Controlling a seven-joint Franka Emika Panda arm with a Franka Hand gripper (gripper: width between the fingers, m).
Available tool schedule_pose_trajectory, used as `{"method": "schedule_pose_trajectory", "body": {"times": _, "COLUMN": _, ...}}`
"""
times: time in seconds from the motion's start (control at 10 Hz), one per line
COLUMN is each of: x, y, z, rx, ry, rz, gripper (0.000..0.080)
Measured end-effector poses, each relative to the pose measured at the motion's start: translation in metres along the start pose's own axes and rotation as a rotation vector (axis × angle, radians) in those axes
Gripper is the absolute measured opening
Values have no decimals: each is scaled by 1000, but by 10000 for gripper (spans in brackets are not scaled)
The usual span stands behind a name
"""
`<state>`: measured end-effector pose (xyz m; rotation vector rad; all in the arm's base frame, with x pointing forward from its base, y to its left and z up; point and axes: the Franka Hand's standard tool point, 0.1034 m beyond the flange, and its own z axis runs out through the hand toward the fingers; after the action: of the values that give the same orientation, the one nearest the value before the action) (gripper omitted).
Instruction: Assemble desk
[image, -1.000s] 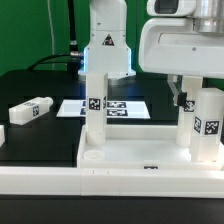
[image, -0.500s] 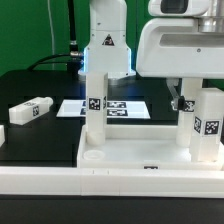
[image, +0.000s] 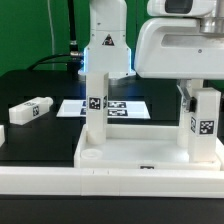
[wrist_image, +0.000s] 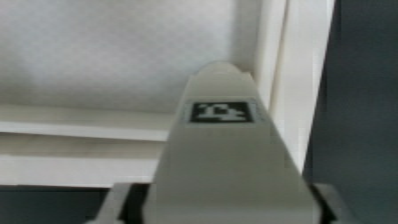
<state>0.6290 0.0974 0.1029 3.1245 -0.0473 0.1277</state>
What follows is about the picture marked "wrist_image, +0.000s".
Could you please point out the white desk top panel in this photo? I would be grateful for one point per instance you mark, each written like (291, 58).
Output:
(102, 53)

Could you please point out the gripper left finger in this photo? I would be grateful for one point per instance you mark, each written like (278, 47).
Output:
(111, 210)

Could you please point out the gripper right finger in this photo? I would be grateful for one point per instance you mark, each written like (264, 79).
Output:
(337, 214)

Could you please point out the white U-shaped obstacle fence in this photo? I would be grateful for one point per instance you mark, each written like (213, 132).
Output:
(78, 162)

